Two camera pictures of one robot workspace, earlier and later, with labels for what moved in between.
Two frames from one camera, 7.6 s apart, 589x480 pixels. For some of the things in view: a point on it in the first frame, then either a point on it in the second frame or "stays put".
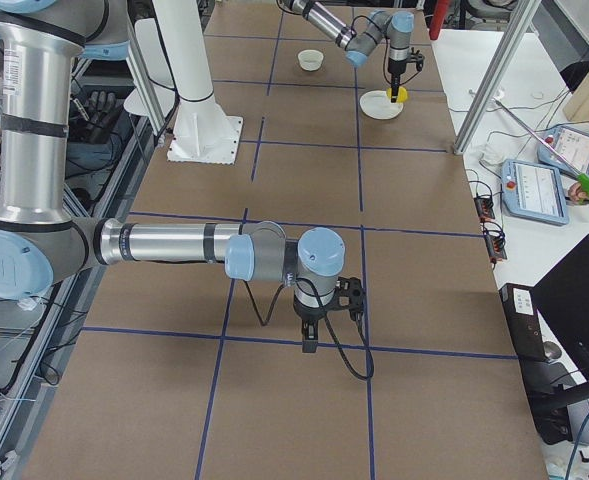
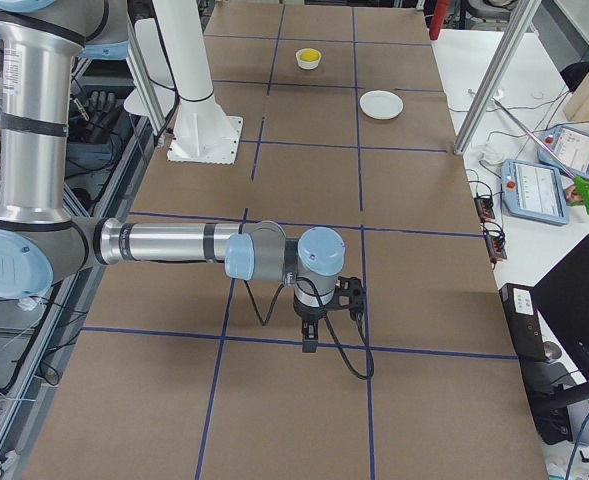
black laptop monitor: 577,296 stays put
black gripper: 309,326 stays put
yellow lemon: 402,93 → 309,55
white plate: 377,105 stays put
